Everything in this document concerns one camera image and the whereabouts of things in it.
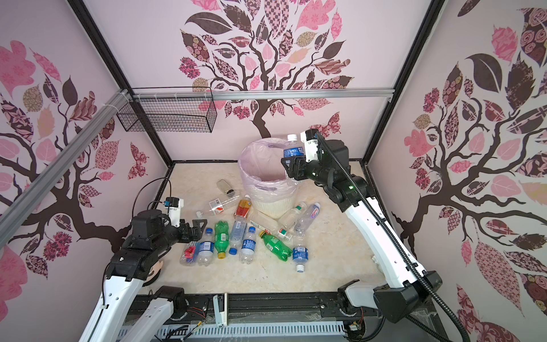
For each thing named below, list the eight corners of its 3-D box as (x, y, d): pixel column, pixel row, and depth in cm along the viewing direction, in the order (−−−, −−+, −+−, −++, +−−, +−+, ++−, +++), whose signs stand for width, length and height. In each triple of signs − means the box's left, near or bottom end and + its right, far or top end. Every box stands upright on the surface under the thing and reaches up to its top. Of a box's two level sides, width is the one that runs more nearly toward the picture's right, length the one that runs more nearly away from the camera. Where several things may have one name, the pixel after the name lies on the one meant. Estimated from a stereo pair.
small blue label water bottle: (241, 263, 85) (239, 259, 81) (245, 230, 95) (244, 225, 91) (255, 263, 85) (253, 259, 81) (257, 230, 95) (256, 225, 91)
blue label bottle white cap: (292, 272, 82) (293, 268, 78) (291, 247, 89) (292, 242, 85) (308, 272, 82) (310, 268, 78) (306, 247, 89) (307, 242, 85)
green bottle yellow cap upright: (217, 260, 86) (214, 255, 82) (217, 227, 96) (214, 222, 92) (230, 257, 87) (227, 253, 83) (228, 225, 96) (226, 220, 92)
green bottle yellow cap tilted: (257, 240, 91) (256, 235, 87) (264, 232, 94) (263, 227, 90) (284, 263, 85) (284, 259, 81) (291, 254, 87) (292, 250, 83)
